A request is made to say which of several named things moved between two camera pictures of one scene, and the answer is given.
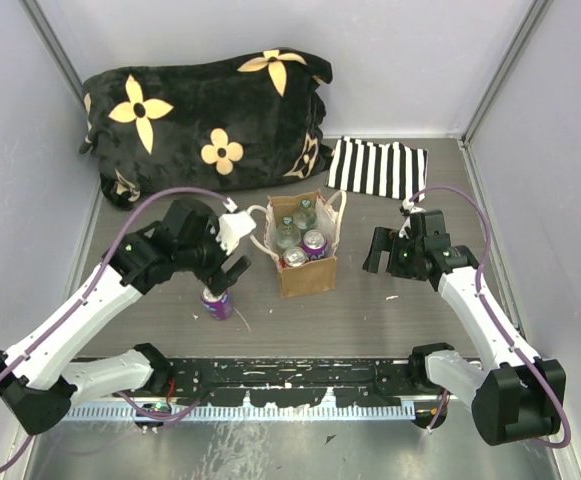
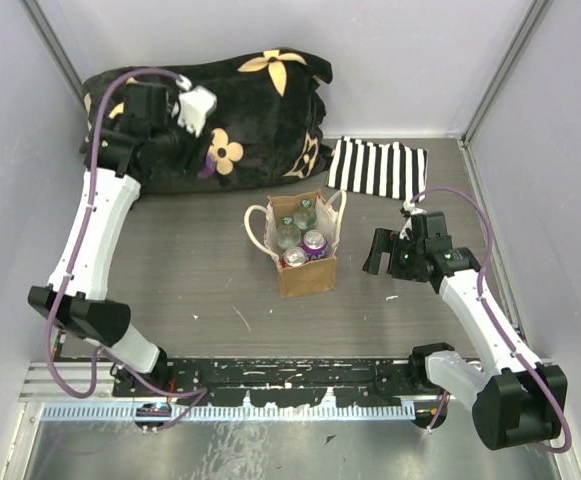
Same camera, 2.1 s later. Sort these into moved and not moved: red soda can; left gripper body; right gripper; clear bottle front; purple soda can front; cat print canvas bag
Moved: left gripper body; purple soda can front
Not moved: cat print canvas bag; clear bottle front; red soda can; right gripper
